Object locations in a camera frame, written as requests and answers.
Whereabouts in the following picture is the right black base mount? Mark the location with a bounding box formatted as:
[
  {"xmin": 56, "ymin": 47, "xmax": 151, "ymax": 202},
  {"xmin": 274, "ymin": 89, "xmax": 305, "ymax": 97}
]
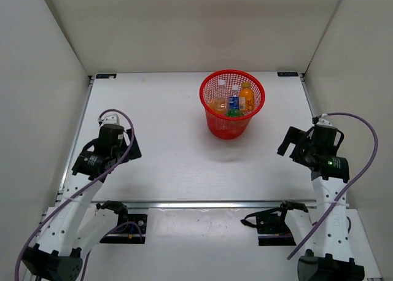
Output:
[{"xmin": 240, "ymin": 208, "xmax": 295, "ymax": 247}]

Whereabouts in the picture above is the clear bottle blue label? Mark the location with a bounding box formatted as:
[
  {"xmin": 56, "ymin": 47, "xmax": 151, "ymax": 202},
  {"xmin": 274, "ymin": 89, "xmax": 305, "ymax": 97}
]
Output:
[{"xmin": 228, "ymin": 85, "xmax": 239, "ymax": 110}]

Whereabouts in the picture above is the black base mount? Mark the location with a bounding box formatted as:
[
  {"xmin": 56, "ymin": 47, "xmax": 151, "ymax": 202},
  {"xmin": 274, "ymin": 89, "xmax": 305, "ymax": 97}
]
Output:
[
  {"xmin": 240, "ymin": 208, "xmax": 295, "ymax": 247},
  {"xmin": 99, "ymin": 209, "xmax": 148, "ymax": 245}
]

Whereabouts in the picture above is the black table label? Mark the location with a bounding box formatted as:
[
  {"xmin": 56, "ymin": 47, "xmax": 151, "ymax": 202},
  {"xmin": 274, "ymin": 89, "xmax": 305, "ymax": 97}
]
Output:
[
  {"xmin": 95, "ymin": 74, "xmax": 117, "ymax": 79},
  {"xmin": 277, "ymin": 72, "xmax": 298, "ymax": 77}
]

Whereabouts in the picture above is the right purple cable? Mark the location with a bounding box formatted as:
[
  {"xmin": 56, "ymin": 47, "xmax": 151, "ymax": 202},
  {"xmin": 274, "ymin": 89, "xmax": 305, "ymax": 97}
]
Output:
[{"xmin": 287, "ymin": 112, "xmax": 379, "ymax": 260}]

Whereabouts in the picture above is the orange juice bottle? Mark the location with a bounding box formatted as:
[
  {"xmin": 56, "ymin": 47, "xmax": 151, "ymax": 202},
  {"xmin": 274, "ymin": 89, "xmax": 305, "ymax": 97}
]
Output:
[{"xmin": 209, "ymin": 98, "xmax": 227, "ymax": 115}]

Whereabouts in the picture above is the purple cable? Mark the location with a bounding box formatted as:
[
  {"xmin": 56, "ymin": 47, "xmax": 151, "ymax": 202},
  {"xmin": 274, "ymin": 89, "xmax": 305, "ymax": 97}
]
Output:
[
  {"xmin": 14, "ymin": 109, "xmax": 136, "ymax": 281},
  {"xmin": 287, "ymin": 112, "xmax": 379, "ymax": 260}
]

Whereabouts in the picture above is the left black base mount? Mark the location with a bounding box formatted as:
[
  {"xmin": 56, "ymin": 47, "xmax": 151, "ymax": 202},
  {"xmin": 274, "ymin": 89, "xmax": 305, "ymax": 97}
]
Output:
[{"xmin": 99, "ymin": 209, "xmax": 148, "ymax": 245}]

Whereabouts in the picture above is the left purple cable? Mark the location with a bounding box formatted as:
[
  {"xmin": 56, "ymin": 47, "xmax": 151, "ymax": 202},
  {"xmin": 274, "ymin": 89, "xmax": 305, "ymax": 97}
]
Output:
[{"xmin": 14, "ymin": 109, "xmax": 136, "ymax": 281}]

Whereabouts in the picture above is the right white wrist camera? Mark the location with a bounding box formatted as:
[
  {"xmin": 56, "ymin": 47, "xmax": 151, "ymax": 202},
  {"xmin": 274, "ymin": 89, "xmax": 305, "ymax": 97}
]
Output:
[{"xmin": 312, "ymin": 114, "xmax": 332, "ymax": 127}]

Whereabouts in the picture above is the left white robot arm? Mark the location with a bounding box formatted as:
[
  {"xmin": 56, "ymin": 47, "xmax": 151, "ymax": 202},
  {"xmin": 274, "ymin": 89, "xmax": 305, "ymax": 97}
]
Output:
[{"xmin": 18, "ymin": 121, "xmax": 142, "ymax": 280}]

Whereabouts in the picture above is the green plastic bottle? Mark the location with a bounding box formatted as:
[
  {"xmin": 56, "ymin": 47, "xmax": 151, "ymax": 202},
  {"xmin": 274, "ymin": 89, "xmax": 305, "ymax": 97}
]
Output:
[{"xmin": 226, "ymin": 109, "xmax": 243, "ymax": 118}]

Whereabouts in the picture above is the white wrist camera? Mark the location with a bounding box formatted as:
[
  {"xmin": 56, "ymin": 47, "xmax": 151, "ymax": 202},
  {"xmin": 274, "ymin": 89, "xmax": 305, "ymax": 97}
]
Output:
[
  {"xmin": 312, "ymin": 114, "xmax": 332, "ymax": 127},
  {"xmin": 98, "ymin": 113, "xmax": 120, "ymax": 127}
]

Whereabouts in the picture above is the large clear plastic bottle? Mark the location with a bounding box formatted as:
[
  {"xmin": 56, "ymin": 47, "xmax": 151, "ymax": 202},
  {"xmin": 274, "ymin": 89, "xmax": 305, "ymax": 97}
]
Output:
[{"xmin": 214, "ymin": 79, "xmax": 228, "ymax": 100}]

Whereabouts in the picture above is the left black table label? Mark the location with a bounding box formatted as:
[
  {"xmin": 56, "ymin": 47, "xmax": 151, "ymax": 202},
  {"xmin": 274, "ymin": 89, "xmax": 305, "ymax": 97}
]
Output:
[{"xmin": 95, "ymin": 74, "xmax": 117, "ymax": 79}]

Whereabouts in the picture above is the orange bottle patterned label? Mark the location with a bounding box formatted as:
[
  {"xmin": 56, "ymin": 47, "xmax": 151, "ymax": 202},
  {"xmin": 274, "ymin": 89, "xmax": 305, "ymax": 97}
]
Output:
[{"xmin": 239, "ymin": 82, "xmax": 255, "ymax": 112}]

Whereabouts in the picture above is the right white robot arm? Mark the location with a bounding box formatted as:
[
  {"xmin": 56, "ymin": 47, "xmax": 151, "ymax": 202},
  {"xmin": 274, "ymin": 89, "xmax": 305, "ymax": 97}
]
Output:
[{"xmin": 241, "ymin": 124, "xmax": 365, "ymax": 280}]

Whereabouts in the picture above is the right black table label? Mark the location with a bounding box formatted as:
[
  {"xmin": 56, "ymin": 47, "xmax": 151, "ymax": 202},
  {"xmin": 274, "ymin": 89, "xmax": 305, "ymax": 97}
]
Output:
[{"xmin": 277, "ymin": 72, "xmax": 298, "ymax": 77}]

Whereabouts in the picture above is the red plastic mesh basket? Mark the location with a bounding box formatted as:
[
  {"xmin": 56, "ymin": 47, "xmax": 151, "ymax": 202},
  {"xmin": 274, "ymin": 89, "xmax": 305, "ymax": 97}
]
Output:
[{"xmin": 198, "ymin": 69, "xmax": 266, "ymax": 140}]

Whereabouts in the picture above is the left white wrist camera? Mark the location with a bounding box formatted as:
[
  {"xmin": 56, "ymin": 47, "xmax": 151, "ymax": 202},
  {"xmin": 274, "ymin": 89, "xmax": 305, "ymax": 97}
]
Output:
[{"xmin": 98, "ymin": 113, "xmax": 120, "ymax": 127}]

